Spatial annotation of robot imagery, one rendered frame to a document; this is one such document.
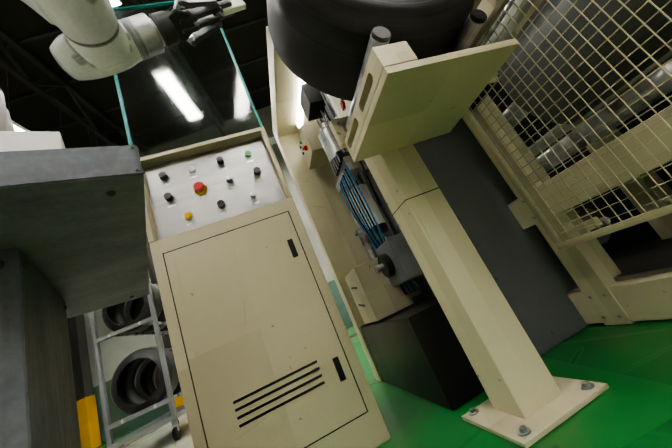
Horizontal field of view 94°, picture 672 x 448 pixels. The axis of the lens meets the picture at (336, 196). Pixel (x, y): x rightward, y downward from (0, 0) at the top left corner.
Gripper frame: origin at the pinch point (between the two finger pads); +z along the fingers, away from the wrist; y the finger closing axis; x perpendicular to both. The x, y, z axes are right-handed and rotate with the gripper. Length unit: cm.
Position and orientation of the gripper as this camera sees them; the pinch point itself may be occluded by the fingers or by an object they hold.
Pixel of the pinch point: (231, 6)
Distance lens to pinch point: 100.5
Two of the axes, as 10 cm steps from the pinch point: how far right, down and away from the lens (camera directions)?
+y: -1.4, 4.1, 9.0
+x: 6.2, 7.5, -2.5
